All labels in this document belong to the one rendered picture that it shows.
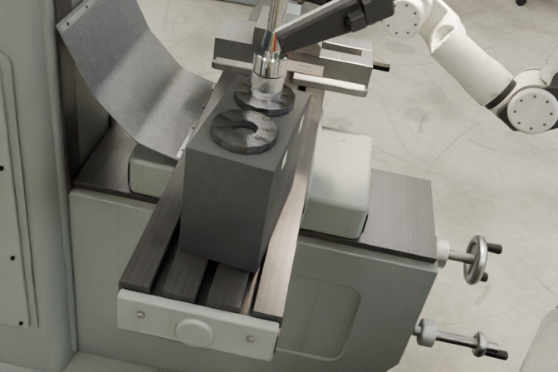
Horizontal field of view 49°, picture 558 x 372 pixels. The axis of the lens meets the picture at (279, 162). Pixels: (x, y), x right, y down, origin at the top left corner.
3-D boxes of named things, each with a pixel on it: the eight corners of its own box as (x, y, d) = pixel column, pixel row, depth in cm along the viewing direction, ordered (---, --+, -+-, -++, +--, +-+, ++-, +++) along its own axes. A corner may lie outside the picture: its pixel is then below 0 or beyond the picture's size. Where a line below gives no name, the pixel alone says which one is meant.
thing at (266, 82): (252, 81, 92) (257, 48, 89) (283, 89, 92) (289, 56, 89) (246, 96, 88) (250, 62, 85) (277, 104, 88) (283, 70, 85)
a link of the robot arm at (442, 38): (391, 2, 112) (445, 52, 112) (379, 15, 105) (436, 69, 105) (416, -26, 108) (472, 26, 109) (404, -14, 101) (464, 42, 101)
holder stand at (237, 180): (292, 187, 106) (314, 85, 94) (256, 275, 88) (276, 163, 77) (226, 168, 108) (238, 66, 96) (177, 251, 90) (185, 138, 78)
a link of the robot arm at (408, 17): (366, 13, 114) (425, 31, 111) (349, 30, 105) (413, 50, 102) (381, -49, 107) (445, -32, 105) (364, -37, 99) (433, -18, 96)
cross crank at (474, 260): (482, 263, 151) (499, 228, 144) (487, 300, 142) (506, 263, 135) (418, 250, 152) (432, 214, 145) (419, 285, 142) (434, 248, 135)
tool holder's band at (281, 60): (257, 48, 89) (258, 42, 88) (289, 56, 89) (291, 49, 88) (250, 62, 85) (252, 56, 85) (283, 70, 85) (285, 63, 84)
